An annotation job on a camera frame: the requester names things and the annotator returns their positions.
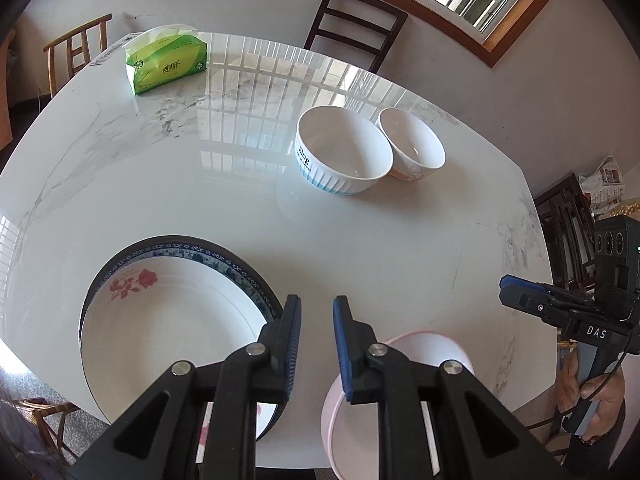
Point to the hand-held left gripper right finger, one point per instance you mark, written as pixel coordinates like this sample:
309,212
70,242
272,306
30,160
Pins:
345,355

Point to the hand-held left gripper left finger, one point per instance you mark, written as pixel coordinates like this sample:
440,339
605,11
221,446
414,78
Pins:
292,350

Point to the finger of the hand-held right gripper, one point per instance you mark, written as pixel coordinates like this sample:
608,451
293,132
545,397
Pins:
530,305
522,282

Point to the pink bowl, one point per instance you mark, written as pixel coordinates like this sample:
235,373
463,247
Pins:
350,435

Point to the white plate with pink flower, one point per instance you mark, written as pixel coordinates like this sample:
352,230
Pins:
165,340

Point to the large blue floral plate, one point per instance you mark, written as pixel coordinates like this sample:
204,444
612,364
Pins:
200,255

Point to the person's right hand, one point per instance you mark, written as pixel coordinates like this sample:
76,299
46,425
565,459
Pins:
607,400

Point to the dark carved wooden chair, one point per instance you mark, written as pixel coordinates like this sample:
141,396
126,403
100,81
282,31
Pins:
565,220

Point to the gold beaded ornament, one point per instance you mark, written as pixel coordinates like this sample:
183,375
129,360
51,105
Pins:
622,210

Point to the stack of newspapers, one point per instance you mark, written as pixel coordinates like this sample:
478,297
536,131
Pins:
607,180

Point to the white bowl with rabbit print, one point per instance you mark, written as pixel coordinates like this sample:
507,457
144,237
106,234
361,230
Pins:
412,140

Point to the white bowl with blue stripes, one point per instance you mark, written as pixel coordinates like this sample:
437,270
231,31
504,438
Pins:
345,150

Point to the light rattan chair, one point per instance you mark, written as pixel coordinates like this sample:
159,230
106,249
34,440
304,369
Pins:
47,407

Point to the green tissue pack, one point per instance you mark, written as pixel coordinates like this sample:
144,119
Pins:
167,62

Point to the dark wooden slatted chair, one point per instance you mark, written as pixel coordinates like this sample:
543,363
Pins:
367,4

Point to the orange cloth cover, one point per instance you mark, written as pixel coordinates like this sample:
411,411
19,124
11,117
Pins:
5,110

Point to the light wooden chair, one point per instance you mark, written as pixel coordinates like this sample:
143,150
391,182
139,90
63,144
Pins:
77,33

